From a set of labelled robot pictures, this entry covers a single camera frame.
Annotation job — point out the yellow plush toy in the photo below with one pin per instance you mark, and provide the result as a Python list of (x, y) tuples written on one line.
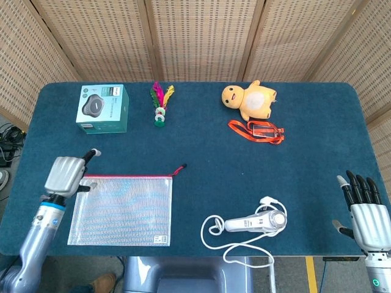
[(253, 100)]

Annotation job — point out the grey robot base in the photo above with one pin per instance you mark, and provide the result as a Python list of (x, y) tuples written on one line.
[(183, 274)]

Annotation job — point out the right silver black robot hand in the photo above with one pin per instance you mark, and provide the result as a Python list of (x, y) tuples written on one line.
[(371, 226)]

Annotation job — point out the black bar under table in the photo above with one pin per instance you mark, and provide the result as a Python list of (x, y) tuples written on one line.
[(340, 258)]

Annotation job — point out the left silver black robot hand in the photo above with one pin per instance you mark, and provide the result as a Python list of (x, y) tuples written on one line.
[(64, 174)]

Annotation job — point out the grey sneaker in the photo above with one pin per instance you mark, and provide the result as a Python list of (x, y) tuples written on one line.
[(3, 180)]

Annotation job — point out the teal speaker product box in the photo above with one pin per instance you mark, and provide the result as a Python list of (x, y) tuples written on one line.
[(100, 107)]

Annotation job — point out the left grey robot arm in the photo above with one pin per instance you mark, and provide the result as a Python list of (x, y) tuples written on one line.
[(33, 238)]

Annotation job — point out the clear mesh zipper pouch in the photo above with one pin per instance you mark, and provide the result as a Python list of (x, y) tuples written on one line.
[(122, 210)]

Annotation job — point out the woven bamboo folding screen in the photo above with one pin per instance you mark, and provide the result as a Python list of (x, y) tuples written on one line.
[(201, 39)]

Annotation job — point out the blue table carpet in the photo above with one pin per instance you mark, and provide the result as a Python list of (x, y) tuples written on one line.
[(207, 164)]

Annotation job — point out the colourful feather shuttlecock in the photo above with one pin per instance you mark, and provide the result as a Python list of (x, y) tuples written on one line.
[(160, 111)]

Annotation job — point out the white handheld device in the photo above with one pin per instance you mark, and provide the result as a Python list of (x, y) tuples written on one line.
[(250, 222)]

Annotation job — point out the blue trouser leg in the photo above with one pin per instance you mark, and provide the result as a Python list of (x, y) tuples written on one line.
[(82, 289)]

